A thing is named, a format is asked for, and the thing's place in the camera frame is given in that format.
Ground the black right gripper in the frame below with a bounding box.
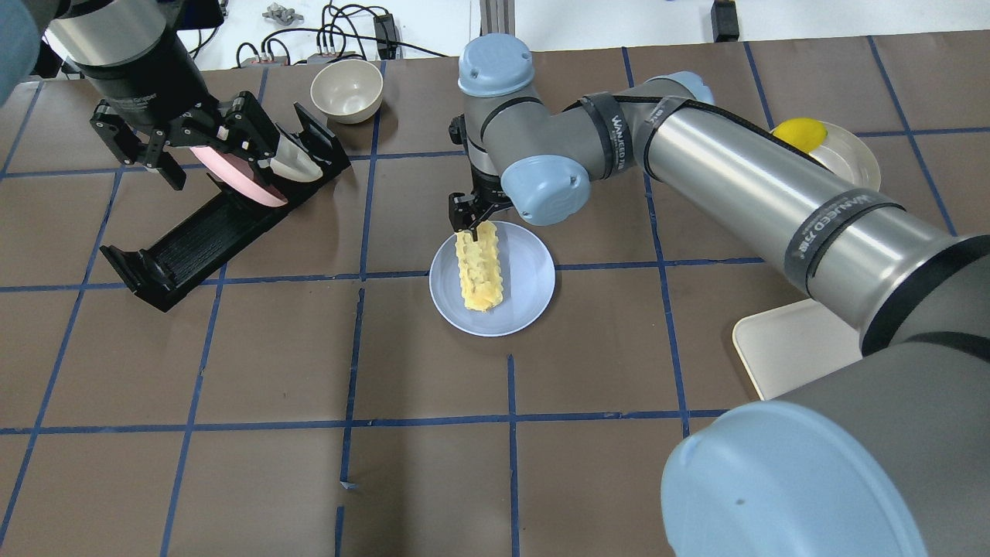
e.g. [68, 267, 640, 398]
[448, 115, 510, 235]

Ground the pink round plate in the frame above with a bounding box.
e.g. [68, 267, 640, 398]
[189, 145, 288, 207]

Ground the cream round plate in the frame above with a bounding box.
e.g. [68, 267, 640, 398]
[269, 127, 324, 183]

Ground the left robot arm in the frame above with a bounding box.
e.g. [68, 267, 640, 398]
[2, 1, 298, 206]

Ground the blue round plate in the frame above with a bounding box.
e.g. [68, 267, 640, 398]
[430, 220, 555, 337]

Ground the yellow bread roll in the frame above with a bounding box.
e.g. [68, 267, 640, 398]
[455, 221, 504, 313]

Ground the white rectangular tray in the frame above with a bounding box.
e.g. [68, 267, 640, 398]
[731, 299, 862, 401]

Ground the cream bowl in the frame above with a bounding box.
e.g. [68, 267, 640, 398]
[309, 59, 384, 125]

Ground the black dish rack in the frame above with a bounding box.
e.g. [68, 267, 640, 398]
[100, 103, 350, 313]

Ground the white oval plate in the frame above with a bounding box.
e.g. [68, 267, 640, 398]
[809, 120, 882, 191]

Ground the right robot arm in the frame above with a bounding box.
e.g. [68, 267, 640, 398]
[449, 34, 988, 556]

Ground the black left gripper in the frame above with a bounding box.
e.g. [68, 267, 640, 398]
[90, 70, 282, 191]

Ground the yellow lemon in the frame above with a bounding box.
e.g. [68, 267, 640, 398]
[771, 117, 828, 154]

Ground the aluminium frame post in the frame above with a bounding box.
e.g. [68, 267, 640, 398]
[478, 0, 517, 36]

